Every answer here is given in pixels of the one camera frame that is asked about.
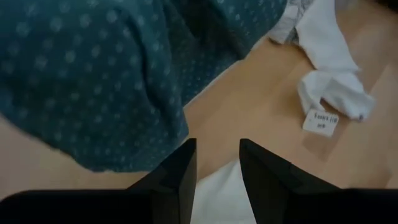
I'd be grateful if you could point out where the white sock with label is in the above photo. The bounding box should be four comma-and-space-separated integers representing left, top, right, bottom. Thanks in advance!
297, 70, 377, 138

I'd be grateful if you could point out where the white cloth with grey print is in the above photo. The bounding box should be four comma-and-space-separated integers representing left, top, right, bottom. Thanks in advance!
266, 0, 312, 45

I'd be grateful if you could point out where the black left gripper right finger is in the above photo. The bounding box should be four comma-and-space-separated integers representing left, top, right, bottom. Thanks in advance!
239, 138, 341, 224

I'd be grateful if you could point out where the teal dotted garment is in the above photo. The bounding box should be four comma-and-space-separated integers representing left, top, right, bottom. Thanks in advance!
0, 0, 289, 174

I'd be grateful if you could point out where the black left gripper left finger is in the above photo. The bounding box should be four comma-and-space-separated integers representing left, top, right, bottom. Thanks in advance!
126, 138, 198, 224

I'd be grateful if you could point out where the plain white sock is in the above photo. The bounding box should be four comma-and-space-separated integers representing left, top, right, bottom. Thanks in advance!
294, 0, 362, 75

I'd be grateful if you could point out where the white shirt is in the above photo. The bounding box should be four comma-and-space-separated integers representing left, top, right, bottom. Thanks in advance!
189, 159, 258, 224

